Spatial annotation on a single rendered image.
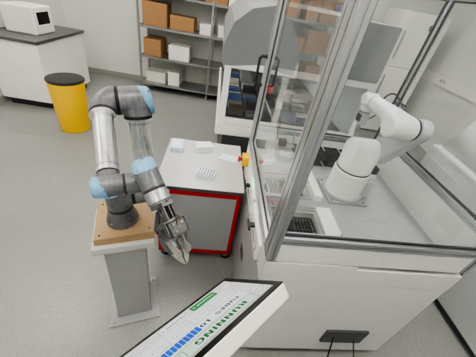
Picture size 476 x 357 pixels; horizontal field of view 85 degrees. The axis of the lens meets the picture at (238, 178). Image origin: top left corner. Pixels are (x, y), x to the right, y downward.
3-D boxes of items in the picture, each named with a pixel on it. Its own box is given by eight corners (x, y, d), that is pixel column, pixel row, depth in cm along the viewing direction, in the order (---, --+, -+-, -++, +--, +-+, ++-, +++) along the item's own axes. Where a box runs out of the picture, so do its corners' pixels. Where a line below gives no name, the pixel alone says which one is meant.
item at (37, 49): (2, 103, 366) (-38, -1, 295) (52, 80, 459) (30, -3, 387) (54, 111, 371) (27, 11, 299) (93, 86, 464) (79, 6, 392)
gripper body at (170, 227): (171, 241, 77) (154, 205, 77) (161, 244, 84) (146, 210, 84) (192, 230, 82) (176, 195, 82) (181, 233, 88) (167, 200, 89)
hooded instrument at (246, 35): (205, 203, 268) (229, -5, 163) (213, 125, 416) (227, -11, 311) (316, 213, 282) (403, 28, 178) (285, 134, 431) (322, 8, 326)
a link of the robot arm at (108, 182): (81, 79, 100) (87, 191, 80) (112, 78, 104) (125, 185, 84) (88, 101, 110) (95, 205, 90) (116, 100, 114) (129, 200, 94)
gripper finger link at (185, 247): (192, 263, 80) (179, 236, 81) (184, 263, 85) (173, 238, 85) (200, 258, 82) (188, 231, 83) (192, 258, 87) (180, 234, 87)
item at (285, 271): (258, 280, 116) (265, 260, 108) (245, 158, 198) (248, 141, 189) (446, 290, 128) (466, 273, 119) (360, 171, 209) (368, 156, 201)
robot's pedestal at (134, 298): (110, 328, 163) (87, 253, 118) (112, 285, 185) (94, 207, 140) (159, 316, 173) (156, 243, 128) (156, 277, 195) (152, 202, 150)
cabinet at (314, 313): (231, 353, 162) (258, 282, 115) (230, 229, 244) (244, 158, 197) (372, 356, 174) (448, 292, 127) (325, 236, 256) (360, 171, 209)
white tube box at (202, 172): (195, 176, 176) (196, 172, 174) (199, 170, 183) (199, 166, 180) (213, 180, 175) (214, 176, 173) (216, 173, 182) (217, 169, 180)
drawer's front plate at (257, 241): (253, 260, 122) (258, 245, 116) (249, 216, 145) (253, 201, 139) (257, 261, 122) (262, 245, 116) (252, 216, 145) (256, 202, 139)
